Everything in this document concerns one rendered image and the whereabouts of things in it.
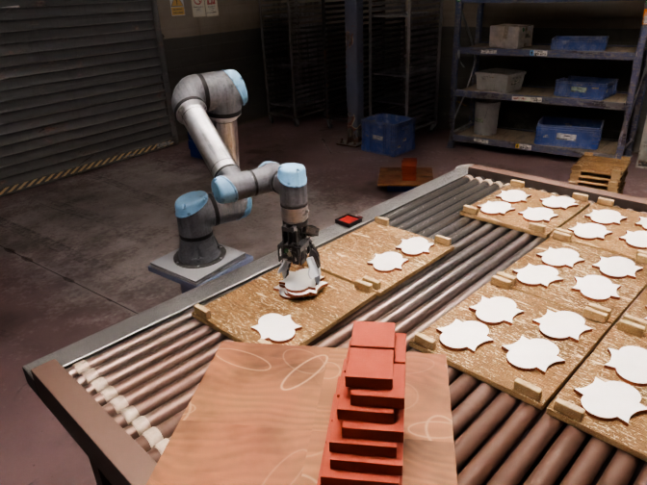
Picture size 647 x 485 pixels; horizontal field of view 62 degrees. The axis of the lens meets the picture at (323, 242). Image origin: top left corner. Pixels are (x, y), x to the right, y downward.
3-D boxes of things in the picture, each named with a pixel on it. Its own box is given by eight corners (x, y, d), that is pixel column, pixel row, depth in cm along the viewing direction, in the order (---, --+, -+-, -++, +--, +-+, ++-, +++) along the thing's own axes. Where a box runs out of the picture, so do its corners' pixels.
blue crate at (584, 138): (533, 144, 579) (535, 124, 569) (539, 134, 612) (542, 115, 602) (597, 150, 551) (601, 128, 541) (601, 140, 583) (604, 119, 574)
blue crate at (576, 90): (552, 95, 559) (554, 80, 552) (567, 89, 583) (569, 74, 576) (603, 101, 527) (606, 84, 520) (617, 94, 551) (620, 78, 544)
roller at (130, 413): (110, 429, 122) (106, 413, 120) (515, 192, 247) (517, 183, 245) (120, 441, 119) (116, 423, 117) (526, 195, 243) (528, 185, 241)
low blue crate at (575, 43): (549, 51, 534) (550, 39, 529) (554, 47, 564) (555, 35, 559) (605, 52, 512) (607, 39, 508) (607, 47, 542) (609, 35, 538)
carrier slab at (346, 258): (298, 262, 183) (297, 258, 183) (375, 224, 210) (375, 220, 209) (379, 296, 161) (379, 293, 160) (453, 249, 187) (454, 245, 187)
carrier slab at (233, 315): (192, 317, 155) (191, 312, 155) (293, 264, 182) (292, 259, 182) (276, 366, 134) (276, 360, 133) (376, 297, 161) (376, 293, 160)
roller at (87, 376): (72, 390, 135) (68, 374, 133) (476, 184, 259) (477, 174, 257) (81, 399, 132) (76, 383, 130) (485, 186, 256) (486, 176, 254)
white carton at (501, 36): (487, 46, 586) (489, 25, 576) (502, 44, 603) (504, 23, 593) (517, 49, 561) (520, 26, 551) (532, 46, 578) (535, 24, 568)
